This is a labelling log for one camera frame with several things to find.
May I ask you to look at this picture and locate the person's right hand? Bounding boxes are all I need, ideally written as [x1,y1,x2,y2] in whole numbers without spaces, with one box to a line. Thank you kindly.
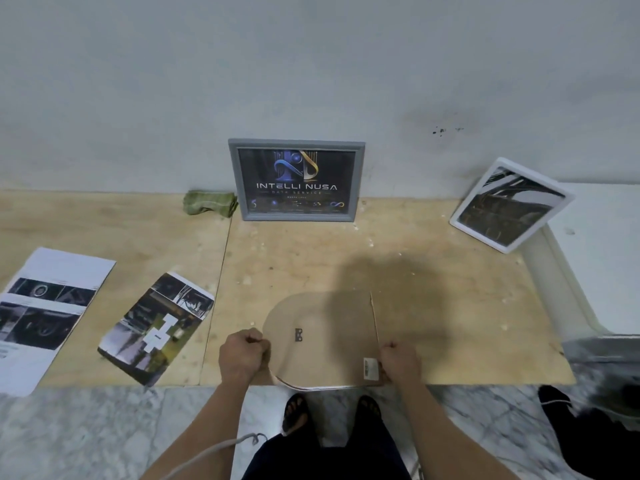
[379,341,423,388]

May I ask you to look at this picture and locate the person's left hand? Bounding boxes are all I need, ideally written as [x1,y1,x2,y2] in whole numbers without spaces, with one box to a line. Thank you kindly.
[218,328,271,388]

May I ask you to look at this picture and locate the brown frame backing board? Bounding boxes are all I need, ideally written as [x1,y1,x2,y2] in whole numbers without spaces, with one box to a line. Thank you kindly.
[262,290,386,391]

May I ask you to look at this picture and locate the person's left forearm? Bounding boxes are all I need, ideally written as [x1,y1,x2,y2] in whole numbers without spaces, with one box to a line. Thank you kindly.
[140,381,252,480]

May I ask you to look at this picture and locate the person's right forearm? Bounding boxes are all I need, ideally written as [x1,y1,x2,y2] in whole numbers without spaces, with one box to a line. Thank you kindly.
[398,381,521,480]

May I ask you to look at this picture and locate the black sandal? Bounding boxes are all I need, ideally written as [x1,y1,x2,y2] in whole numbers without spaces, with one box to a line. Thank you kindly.
[355,395,383,426]
[281,393,309,436]

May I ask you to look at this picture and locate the plywood sheet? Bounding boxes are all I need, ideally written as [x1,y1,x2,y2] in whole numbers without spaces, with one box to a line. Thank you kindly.
[0,191,234,388]
[199,197,577,387]

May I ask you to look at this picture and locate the dark photo collage print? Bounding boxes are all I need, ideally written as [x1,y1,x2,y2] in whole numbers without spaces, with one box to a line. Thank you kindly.
[97,272,216,388]

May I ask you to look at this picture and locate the person's dark trousers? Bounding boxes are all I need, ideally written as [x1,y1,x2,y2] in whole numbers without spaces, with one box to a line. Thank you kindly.
[242,417,412,480]

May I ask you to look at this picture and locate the green cloth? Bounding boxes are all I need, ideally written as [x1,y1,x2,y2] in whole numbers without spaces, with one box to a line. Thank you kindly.
[182,191,240,218]

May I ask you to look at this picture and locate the white printed paper sheet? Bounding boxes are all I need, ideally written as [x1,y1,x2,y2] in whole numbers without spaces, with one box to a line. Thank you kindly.
[0,247,117,398]

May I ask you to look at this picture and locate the white raised ledge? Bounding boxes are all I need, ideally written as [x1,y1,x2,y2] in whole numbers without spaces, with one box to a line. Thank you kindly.
[518,182,640,341]

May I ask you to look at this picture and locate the grey cable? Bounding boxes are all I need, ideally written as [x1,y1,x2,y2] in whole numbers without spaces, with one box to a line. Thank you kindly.
[160,433,269,480]

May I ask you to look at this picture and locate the grey frame with dark poster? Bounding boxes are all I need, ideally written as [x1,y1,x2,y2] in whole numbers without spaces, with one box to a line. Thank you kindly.
[228,139,366,223]

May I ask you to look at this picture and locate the white frame with photo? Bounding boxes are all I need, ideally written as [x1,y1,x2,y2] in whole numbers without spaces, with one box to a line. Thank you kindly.
[449,157,576,254]

